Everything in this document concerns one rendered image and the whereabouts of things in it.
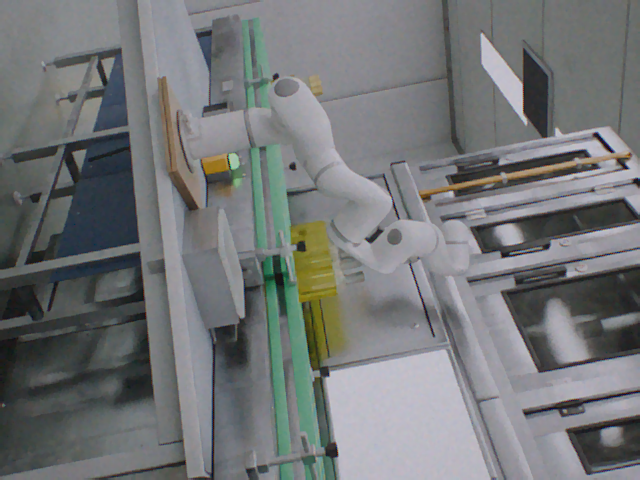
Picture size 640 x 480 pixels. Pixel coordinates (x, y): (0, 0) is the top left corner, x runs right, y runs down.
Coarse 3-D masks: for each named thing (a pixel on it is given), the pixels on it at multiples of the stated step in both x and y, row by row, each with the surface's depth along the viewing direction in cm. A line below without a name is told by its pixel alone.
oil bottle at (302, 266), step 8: (320, 256) 207; (328, 256) 206; (336, 256) 206; (296, 264) 205; (304, 264) 205; (312, 264) 204; (320, 264) 204; (328, 264) 203; (336, 264) 203; (296, 272) 203; (304, 272) 203; (264, 280) 203
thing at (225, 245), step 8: (224, 216) 179; (224, 224) 180; (224, 232) 181; (224, 240) 183; (232, 240) 184; (224, 248) 184; (232, 248) 184; (224, 256) 166; (232, 256) 186; (224, 264) 167; (232, 264) 187; (232, 272) 188; (240, 272) 189; (232, 280) 170; (240, 280) 188; (232, 288) 171; (240, 288) 186; (232, 296) 173; (240, 296) 183; (240, 304) 174; (240, 312) 175
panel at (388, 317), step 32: (352, 288) 218; (384, 288) 216; (416, 288) 214; (320, 320) 209; (352, 320) 208; (384, 320) 206; (416, 320) 203; (320, 352) 199; (352, 352) 198; (384, 352) 195; (416, 352) 193; (448, 352) 191; (320, 384) 190; (480, 448) 167
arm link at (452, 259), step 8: (432, 224) 185; (440, 232) 185; (440, 240) 184; (440, 248) 185; (448, 248) 195; (456, 248) 195; (464, 248) 196; (424, 256) 184; (432, 256) 186; (440, 256) 186; (448, 256) 188; (456, 256) 195; (464, 256) 195; (424, 264) 191; (432, 264) 189; (440, 264) 188; (448, 264) 188; (456, 264) 195; (464, 264) 195; (432, 272) 193; (440, 272) 191; (448, 272) 191; (456, 272) 192; (464, 272) 196
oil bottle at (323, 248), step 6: (312, 246) 211; (318, 246) 211; (324, 246) 210; (330, 246) 210; (336, 246) 210; (294, 252) 210; (300, 252) 210; (306, 252) 209; (312, 252) 209; (318, 252) 209; (324, 252) 208; (330, 252) 208; (336, 252) 209; (294, 258) 208; (300, 258) 208
